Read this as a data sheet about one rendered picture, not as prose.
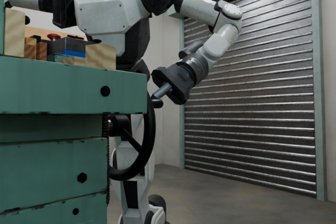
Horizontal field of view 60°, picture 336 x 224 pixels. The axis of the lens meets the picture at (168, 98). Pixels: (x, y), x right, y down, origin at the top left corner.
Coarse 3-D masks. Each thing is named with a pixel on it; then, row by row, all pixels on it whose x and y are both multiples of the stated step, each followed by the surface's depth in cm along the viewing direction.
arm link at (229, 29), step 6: (222, 18) 106; (228, 18) 104; (240, 18) 107; (216, 24) 110; (222, 24) 107; (228, 24) 103; (234, 24) 104; (240, 24) 106; (216, 30) 110; (222, 30) 101; (228, 30) 101; (234, 30) 102; (228, 36) 99; (234, 36) 102; (228, 42) 98
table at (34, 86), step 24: (0, 72) 29; (24, 72) 31; (48, 72) 33; (72, 72) 35; (96, 72) 37; (120, 72) 40; (0, 96) 29; (24, 96) 31; (48, 96) 33; (72, 96) 35; (96, 96) 37; (120, 96) 40; (144, 96) 43
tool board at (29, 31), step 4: (28, 28) 370; (32, 28) 373; (36, 28) 376; (40, 28) 379; (24, 32) 367; (28, 32) 369; (32, 32) 372; (36, 32) 375; (40, 32) 378; (44, 32) 382; (48, 32) 385; (52, 32) 388; (56, 32) 391; (60, 32) 394; (64, 32) 398; (24, 36) 366; (28, 36) 369; (44, 36) 381; (64, 36) 398; (80, 36) 412; (84, 36) 415
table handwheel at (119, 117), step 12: (108, 120) 74; (120, 120) 75; (144, 120) 68; (120, 132) 75; (144, 132) 68; (132, 144) 72; (144, 144) 68; (144, 156) 68; (132, 168) 70; (120, 180) 75
